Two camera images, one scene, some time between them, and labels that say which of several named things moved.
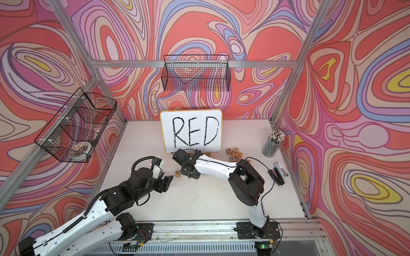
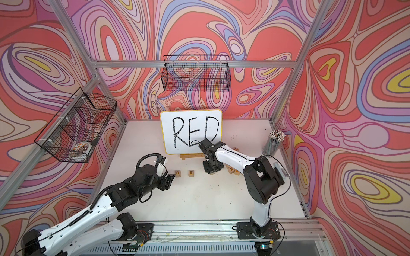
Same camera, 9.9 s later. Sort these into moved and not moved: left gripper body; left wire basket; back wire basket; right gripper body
Moved: right gripper body
Not moved: left gripper body; left wire basket; back wire basket
